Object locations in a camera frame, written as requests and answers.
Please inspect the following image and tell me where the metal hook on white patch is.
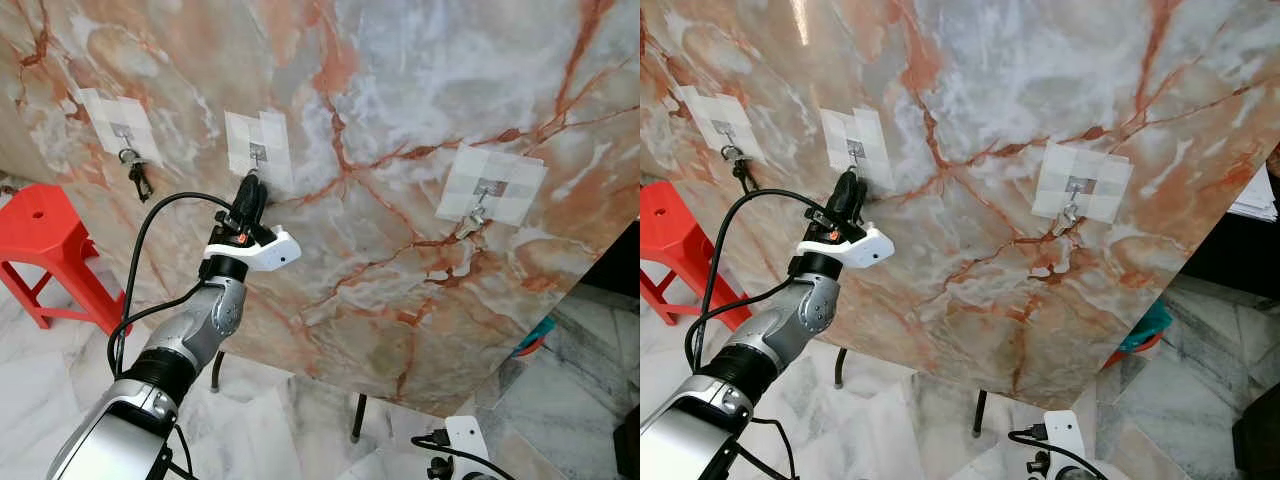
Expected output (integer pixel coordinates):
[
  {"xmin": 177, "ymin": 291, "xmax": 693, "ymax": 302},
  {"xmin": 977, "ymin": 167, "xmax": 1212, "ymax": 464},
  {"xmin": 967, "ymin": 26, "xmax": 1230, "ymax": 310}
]
[
  {"xmin": 225, "ymin": 110, "xmax": 295, "ymax": 197},
  {"xmin": 78, "ymin": 88, "xmax": 165, "ymax": 167},
  {"xmin": 680, "ymin": 85, "xmax": 767, "ymax": 165},
  {"xmin": 1031, "ymin": 142, "xmax": 1135, "ymax": 237},
  {"xmin": 436, "ymin": 145, "xmax": 550, "ymax": 242},
  {"xmin": 820, "ymin": 107, "xmax": 897, "ymax": 192}
]

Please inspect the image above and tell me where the red plastic stool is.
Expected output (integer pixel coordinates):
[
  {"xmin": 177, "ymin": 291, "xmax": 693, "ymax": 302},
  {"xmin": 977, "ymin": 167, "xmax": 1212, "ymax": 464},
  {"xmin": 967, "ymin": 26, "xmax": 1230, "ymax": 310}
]
[
  {"xmin": 640, "ymin": 180, "xmax": 755, "ymax": 330},
  {"xmin": 0, "ymin": 183, "xmax": 132, "ymax": 337}
]

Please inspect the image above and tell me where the teal plastic basin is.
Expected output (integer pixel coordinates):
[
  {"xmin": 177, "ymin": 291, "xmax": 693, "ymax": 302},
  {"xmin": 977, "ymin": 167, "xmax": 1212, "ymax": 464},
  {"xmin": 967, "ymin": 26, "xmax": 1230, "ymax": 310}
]
[
  {"xmin": 1104, "ymin": 300, "xmax": 1174, "ymax": 370},
  {"xmin": 514, "ymin": 315, "xmax": 559, "ymax": 359}
]

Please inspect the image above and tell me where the dark box on floor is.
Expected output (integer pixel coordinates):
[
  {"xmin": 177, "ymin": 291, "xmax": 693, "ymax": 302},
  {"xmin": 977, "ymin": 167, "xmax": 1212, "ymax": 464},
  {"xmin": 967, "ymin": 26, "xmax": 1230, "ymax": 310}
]
[
  {"xmin": 1231, "ymin": 384, "xmax": 1280, "ymax": 480},
  {"xmin": 614, "ymin": 404, "xmax": 641, "ymax": 480}
]

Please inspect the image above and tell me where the marble pattern board red edge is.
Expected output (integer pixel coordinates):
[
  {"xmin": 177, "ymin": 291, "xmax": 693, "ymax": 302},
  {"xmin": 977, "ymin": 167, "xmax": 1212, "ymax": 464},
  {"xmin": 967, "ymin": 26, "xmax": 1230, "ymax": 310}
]
[
  {"xmin": 0, "ymin": 0, "xmax": 641, "ymax": 417},
  {"xmin": 640, "ymin": 0, "xmax": 1280, "ymax": 412}
]

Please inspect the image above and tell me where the black furniture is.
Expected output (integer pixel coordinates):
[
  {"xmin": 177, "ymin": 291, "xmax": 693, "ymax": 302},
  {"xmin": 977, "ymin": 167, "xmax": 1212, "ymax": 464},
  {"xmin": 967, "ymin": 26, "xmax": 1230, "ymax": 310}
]
[
  {"xmin": 1174, "ymin": 140, "xmax": 1280, "ymax": 302},
  {"xmin": 578, "ymin": 218, "xmax": 641, "ymax": 297}
]

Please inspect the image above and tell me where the white paper stack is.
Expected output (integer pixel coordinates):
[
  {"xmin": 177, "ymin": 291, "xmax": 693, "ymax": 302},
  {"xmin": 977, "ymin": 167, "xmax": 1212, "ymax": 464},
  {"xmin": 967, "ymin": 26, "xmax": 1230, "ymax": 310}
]
[{"xmin": 1224, "ymin": 165, "xmax": 1280, "ymax": 223}]

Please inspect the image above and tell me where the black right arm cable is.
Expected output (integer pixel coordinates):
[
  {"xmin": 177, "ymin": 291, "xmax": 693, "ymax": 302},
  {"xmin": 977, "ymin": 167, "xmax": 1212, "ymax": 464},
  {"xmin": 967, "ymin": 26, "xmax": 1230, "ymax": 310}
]
[
  {"xmin": 410, "ymin": 432, "xmax": 517, "ymax": 480},
  {"xmin": 1008, "ymin": 428, "xmax": 1108, "ymax": 480}
]

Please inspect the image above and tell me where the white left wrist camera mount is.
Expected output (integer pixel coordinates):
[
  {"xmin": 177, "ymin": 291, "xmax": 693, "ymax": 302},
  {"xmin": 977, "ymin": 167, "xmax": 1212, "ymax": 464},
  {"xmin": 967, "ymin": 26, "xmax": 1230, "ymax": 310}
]
[
  {"xmin": 797, "ymin": 222, "xmax": 896, "ymax": 269},
  {"xmin": 205, "ymin": 225, "xmax": 302, "ymax": 273}
]

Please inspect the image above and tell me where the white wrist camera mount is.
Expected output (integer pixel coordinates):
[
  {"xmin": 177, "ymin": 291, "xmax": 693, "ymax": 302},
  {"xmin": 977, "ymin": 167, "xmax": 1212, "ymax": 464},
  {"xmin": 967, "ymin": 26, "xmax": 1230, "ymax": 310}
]
[
  {"xmin": 797, "ymin": 222, "xmax": 896, "ymax": 269},
  {"xmin": 443, "ymin": 415, "xmax": 492, "ymax": 477},
  {"xmin": 1042, "ymin": 410, "xmax": 1087, "ymax": 470},
  {"xmin": 205, "ymin": 225, "xmax": 302, "ymax": 273}
]

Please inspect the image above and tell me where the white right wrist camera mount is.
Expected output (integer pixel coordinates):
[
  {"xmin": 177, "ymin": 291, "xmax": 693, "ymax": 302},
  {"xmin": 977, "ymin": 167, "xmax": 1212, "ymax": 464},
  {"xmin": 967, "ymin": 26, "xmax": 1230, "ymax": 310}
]
[
  {"xmin": 443, "ymin": 415, "xmax": 492, "ymax": 477},
  {"xmin": 1042, "ymin": 410, "xmax": 1087, "ymax": 470}
]

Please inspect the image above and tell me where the black carabiner key ring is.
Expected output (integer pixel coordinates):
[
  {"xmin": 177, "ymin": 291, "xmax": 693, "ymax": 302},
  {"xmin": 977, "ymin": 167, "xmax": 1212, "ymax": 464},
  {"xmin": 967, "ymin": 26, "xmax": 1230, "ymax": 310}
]
[
  {"xmin": 722, "ymin": 146, "xmax": 758, "ymax": 197},
  {"xmin": 119, "ymin": 148, "xmax": 156, "ymax": 203}
]

